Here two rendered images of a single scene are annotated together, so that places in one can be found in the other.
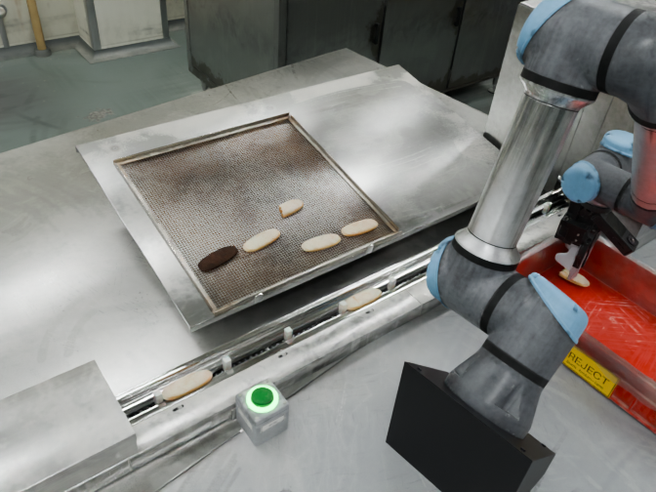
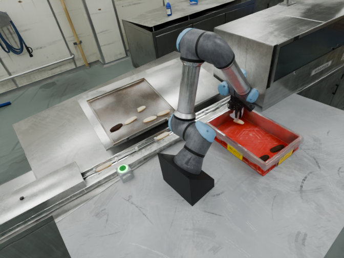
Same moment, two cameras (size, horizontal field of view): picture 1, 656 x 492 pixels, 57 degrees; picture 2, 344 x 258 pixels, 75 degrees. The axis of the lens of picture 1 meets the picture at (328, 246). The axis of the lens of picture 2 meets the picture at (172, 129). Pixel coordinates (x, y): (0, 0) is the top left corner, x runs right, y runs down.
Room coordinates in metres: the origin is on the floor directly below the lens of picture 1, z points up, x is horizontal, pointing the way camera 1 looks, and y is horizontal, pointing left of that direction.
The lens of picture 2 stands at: (-0.11, -0.40, 1.86)
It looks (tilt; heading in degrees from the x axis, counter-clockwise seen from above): 41 degrees down; 13
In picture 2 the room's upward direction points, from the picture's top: 9 degrees counter-clockwise
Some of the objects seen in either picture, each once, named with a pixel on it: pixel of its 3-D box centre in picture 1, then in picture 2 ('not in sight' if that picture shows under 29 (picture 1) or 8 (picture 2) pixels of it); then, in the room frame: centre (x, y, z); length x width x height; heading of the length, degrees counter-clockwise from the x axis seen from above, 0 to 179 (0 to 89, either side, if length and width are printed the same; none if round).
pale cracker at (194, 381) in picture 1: (186, 384); (103, 166); (0.69, 0.23, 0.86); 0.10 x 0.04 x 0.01; 130
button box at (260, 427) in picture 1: (261, 416); (125, 174); (0.64, 0.09, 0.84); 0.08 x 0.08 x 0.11; 40
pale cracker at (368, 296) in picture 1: (362, 298); (163, 135); (0.96, -0.09, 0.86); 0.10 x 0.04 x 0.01; 130
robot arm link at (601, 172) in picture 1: (597, 181); (230, 87); (1.03, -0.51, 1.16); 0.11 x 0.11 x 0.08; 46
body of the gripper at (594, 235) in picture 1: (585, 220); (236, 101); (1.12, -0.57, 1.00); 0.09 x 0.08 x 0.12; 56
